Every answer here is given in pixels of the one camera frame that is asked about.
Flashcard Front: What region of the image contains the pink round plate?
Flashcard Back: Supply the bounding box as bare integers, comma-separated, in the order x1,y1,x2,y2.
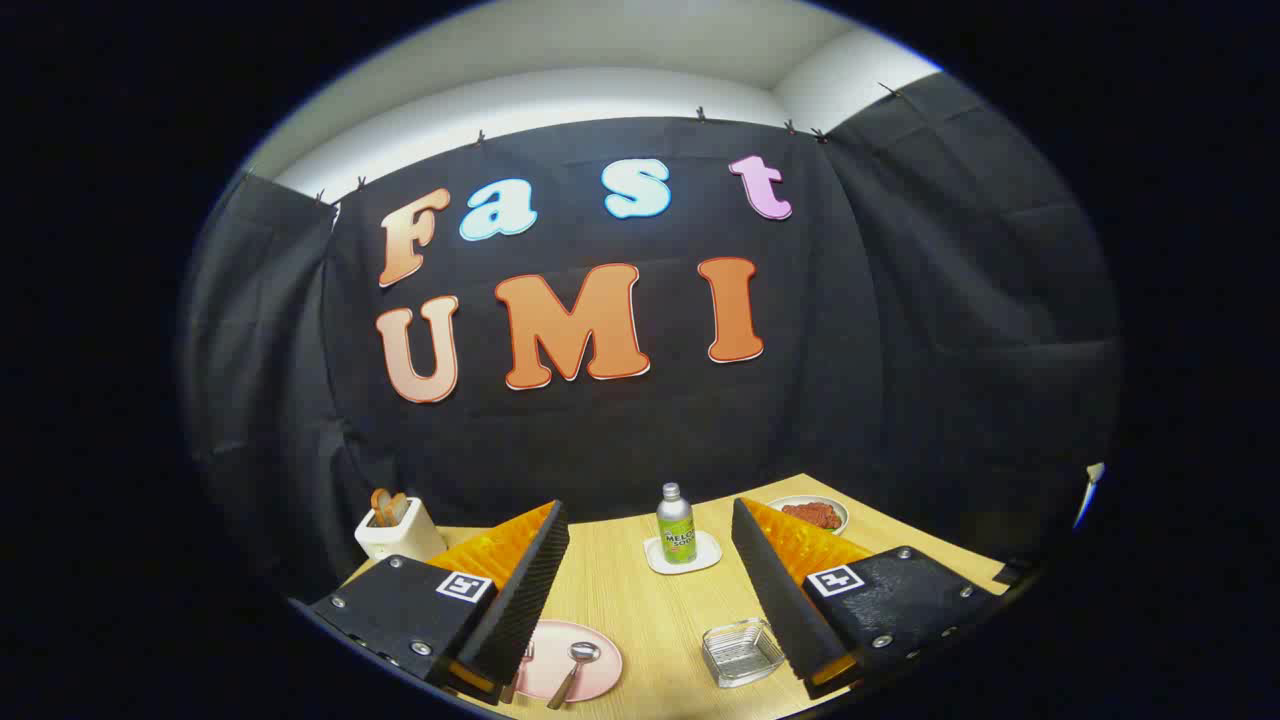
515,620,624,703

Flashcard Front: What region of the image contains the green soda bottle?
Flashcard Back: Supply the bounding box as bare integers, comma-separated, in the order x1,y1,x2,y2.
656,483,696,565

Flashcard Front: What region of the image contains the metal fork with wooden handle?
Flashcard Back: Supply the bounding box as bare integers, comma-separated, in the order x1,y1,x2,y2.
500,642,535,704

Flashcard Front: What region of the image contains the white square coaster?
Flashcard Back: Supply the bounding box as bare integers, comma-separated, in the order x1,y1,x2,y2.
643,531,723,576

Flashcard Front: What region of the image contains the white toaster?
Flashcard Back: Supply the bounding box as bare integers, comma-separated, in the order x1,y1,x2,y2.
355,497,448,563

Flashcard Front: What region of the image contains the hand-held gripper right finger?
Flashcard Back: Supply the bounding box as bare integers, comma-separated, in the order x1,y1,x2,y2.
730,497,1006,701

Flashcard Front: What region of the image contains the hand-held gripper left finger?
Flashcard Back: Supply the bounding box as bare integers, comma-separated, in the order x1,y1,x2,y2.
305,500,571,706

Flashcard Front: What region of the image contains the white oval plate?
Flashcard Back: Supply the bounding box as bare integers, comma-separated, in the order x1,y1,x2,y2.
765,495,850,536

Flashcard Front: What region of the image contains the metal spoon with wooden handle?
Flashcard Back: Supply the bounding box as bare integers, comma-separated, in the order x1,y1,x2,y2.
546,641,602,711

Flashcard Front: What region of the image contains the metal wire basket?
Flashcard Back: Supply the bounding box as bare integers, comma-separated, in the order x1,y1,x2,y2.
701,618,787,689

